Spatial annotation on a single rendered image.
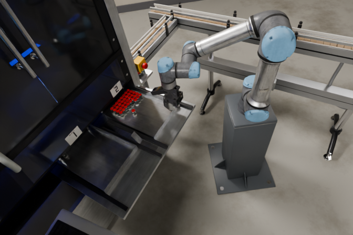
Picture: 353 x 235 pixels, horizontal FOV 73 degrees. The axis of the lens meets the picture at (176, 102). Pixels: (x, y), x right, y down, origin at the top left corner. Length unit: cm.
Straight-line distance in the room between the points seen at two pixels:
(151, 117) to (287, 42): 80
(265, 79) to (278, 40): 22
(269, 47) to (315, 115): 175
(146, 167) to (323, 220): 142
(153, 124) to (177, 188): 88
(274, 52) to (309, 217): 145
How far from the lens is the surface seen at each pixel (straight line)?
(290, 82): 206
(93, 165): 131
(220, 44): 112
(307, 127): 251
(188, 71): 106
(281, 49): 97
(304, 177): 225
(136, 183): 120
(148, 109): 141
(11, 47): 91
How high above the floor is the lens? 195
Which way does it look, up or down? 49 degrees down
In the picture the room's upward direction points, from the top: 10 degrees counter-clockwise
